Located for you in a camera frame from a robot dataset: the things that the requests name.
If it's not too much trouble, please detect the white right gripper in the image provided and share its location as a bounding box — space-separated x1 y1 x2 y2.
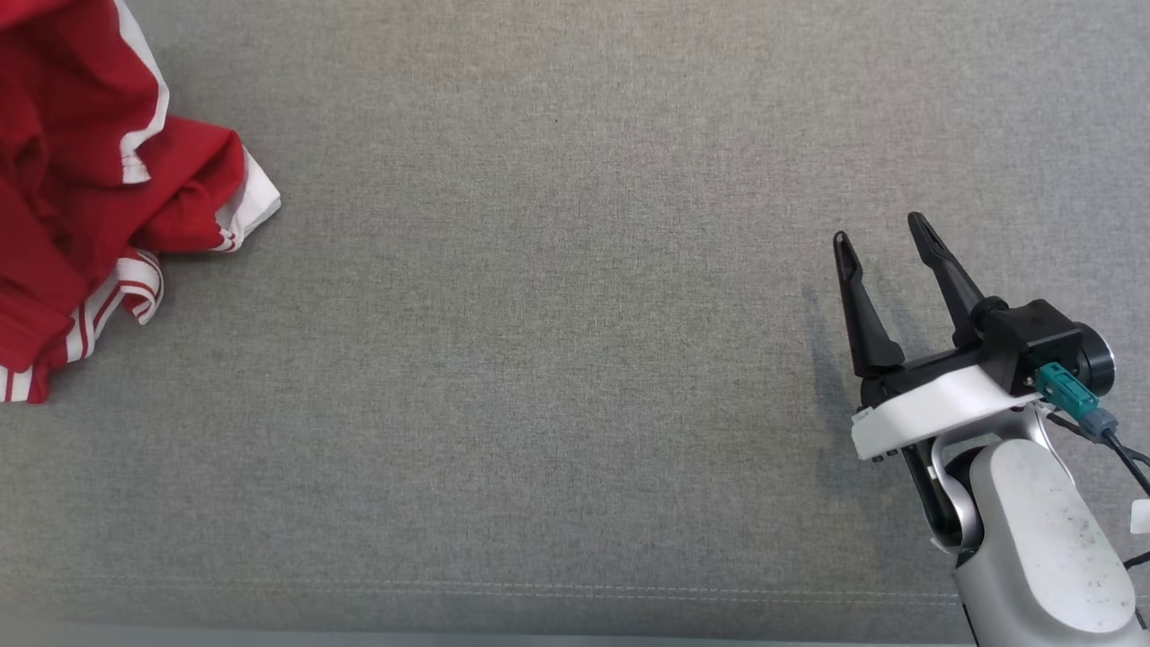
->
834 212 1048 464

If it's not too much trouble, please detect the red jersey with number 23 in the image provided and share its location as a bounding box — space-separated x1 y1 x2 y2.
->
0 115 282 403

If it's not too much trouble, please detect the teal plug black right cable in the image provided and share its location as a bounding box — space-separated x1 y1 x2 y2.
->
1033 362 1150 497

